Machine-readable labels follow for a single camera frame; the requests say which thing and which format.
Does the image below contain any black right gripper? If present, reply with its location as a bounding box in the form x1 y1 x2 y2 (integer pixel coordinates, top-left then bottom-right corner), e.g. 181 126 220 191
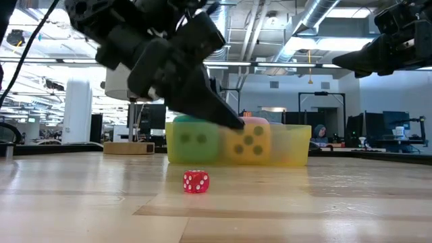
331 18 432 80

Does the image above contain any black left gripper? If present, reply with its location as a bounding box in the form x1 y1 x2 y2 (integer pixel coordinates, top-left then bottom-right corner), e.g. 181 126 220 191
95 24 246 131

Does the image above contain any large turquoise foam die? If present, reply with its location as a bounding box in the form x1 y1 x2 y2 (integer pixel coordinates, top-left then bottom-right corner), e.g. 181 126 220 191
171 114 221 164

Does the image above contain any large pink foam die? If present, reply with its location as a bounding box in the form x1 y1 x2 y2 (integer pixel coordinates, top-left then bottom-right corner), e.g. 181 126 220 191
223 116 272 165

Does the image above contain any small pink translucent die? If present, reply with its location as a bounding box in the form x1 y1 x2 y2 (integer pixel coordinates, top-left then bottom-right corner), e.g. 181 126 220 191
182 169 211 194

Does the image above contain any yellow translucent plastic bin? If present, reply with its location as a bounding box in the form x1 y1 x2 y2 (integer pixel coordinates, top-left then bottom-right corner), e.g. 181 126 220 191
165 121 313 167

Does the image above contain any ceiling light strip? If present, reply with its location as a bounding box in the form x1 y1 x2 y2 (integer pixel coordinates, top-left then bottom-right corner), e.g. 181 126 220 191
256 61 432 71
0 57 252 68

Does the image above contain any black monitor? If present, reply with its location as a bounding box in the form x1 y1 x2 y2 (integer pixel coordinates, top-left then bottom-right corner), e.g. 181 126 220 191
127 103 167 130

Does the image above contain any small dark desktop monitor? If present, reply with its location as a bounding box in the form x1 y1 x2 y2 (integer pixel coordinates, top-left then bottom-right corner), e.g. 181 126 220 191
382 110 411 131

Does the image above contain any white cylindrical tube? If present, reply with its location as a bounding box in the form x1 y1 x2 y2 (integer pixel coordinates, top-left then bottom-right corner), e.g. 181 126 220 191
103 62 163 156

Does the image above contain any person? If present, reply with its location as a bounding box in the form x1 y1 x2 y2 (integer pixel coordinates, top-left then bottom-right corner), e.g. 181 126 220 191
310 124 330 144

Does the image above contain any white round column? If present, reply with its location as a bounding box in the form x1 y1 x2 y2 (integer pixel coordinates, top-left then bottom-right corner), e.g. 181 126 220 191
61 76 93 144

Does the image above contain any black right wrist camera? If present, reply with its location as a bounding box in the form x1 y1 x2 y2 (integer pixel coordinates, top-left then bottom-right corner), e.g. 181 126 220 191
373 2 416 35

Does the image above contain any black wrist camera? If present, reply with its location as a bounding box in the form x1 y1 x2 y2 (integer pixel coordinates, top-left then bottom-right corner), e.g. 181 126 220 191
373 2 416 35
170 11 227 68

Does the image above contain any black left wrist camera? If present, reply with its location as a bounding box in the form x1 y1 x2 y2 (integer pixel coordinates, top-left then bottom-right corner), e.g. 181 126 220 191
170 11 227 68

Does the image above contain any silver slanted air duct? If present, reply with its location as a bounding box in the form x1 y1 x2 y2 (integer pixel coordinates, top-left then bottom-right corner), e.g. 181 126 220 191
266 0 341 77

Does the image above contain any black aluminium table frame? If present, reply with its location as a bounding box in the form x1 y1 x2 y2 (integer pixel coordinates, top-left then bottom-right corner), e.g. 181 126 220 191
0 143 432 167

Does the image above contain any black hanging cable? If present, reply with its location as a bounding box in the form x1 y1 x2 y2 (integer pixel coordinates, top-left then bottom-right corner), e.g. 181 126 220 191
0 0 61 108

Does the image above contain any black curved cable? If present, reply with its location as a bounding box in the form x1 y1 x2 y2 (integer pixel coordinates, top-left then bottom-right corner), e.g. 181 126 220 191
0 121 23 144

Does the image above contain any black ceiling camera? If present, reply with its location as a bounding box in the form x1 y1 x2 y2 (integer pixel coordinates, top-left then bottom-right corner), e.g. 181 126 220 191
5 28 26 47

